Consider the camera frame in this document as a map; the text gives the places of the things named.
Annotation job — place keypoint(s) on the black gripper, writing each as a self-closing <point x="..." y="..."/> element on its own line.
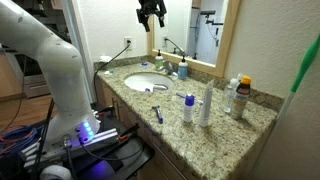
<point x="151" y="5"/>

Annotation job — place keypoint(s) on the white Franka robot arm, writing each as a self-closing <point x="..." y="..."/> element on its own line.
<point x="50" y="56"/>

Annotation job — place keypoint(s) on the white oval sink basin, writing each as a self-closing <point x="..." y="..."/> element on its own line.
<point x="141" y="81"/>

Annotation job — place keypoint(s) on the green soap pump bottle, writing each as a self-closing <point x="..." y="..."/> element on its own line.
<point x="159" y="62"/>

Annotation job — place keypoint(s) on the small blue cap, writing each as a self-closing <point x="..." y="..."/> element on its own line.
<point x="144" y="63"/>

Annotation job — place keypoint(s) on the chrome faucet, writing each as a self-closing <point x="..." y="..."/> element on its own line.
<point x="169" y="68"/>

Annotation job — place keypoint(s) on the blue soap pump bottle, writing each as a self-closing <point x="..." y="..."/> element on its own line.
<point x="182" y="70"/>

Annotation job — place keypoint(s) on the white tissue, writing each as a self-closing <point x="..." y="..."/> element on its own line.
<point x="105" y="59"/>

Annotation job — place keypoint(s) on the green white contact lens case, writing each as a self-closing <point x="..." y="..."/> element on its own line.
<point x="108" y="72"/>

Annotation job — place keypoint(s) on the purple wrapper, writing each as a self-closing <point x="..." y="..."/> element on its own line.
<point x="147" y="90"/>

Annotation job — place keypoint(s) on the blue razor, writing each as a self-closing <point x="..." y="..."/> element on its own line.
<point x="158" y="114"/>

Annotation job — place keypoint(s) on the white bottle with blue cap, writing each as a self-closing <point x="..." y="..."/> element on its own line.
<point x="188" y="110"/>

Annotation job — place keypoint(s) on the black orange clamp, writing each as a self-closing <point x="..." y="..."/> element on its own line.
<point x="105" y="110"/>
<point x="128" y="131"/>

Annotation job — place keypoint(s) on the tall white cream tube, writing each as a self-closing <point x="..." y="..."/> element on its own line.
<point x="206" y="106"/>

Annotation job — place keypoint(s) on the clear plastic bottle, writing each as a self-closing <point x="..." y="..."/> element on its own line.
<point x="228" y="96"/>

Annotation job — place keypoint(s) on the orange capped sunscreen spray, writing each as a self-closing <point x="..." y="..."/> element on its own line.
<point x="240" y="100"/>

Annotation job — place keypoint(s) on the grey drawer cabinet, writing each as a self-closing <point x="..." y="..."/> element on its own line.
<point x="38" y="86"/>

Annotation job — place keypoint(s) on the black cart platform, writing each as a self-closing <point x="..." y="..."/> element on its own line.
<point x="133" y="156"/>

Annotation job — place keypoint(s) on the wooden vanity cabinet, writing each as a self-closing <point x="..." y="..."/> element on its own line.
<point x="160" y="160"/>

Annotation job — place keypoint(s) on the white round dome device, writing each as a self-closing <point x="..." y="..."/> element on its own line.
<point x="55" y="173"/>

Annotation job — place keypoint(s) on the white wall outlet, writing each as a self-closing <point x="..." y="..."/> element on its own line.
<point x="128" y="41"/>

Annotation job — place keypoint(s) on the wood framed wall mirror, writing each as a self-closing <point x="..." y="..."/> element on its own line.
<point x="222" y="46"/>

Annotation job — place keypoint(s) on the aluminium robot base mount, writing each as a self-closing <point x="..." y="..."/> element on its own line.
<point x="100" y="136"/>

